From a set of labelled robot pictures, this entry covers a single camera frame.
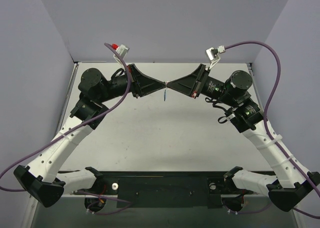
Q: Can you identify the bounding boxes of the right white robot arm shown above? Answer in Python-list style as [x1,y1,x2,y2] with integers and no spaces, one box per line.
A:
[166,64,320,211]

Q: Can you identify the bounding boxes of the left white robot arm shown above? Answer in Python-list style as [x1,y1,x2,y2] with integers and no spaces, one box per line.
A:
[13,64,166,207]

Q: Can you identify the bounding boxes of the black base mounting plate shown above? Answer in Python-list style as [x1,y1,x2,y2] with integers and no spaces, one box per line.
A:
[86,171,247,210]

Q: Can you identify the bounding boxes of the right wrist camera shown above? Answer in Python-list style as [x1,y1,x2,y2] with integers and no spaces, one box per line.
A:
[205,47,221,70]

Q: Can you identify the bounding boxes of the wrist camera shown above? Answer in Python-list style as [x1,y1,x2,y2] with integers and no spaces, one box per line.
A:
[205,47,221,70]
[115,44,130,59]

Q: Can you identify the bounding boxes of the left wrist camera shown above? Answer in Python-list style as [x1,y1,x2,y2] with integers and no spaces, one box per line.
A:
[115,44,130,59]

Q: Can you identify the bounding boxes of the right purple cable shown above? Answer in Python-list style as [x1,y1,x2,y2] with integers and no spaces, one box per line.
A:
[224,40,320,219]

